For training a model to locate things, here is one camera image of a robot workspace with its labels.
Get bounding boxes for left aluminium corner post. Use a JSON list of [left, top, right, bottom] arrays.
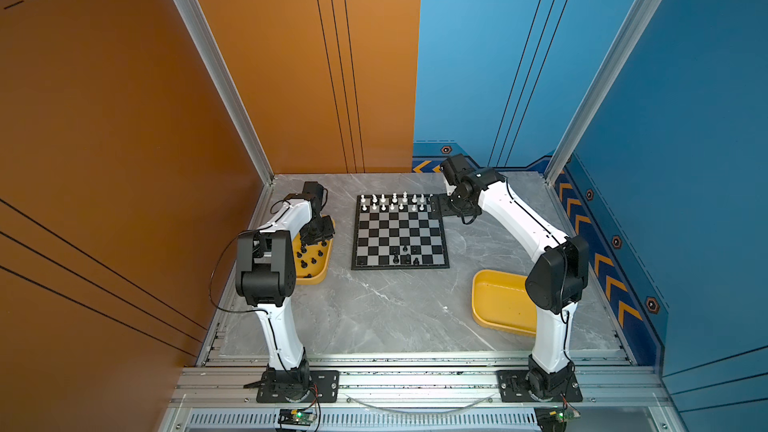
[[173, 0, 275, 186]]

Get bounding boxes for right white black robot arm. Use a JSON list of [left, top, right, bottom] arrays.
[[435, 154, 589, 402]]

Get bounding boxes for aluminium corner post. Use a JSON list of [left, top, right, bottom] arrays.
[[544, 0, 663, 186], [173, 0, 275, 186]]

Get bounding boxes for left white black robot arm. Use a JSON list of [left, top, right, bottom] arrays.
[[234, 181, 335, 405]]

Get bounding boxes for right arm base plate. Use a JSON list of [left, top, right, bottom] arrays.
[[496, 369, 583, 403]]

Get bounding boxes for right green circuit board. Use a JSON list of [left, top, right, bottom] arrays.
[[534, 407, 581, 432]]

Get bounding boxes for right aluminium corner post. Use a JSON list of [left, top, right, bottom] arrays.
[[544, 0, 663, 186]]

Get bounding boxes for yellow tray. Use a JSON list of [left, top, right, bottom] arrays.
[[471, 269, 537, 337], [292, 215, 335, 285]]

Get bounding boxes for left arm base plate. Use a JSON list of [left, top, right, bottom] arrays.
[[256, 368, 340, 404]]

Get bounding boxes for black white chessboard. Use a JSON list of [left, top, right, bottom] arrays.
[[351, 192, 450, 271]]

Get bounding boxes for aluminium front frame rail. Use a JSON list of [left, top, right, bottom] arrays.
[[168, 349, 686, 431]]

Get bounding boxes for green circuit board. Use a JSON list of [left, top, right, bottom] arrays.
[[276, 409, 317, 431], [534, 407, 581, 432]]

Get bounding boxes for left green circuit board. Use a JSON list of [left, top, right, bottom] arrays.
[[276, 409, 317, 431]]

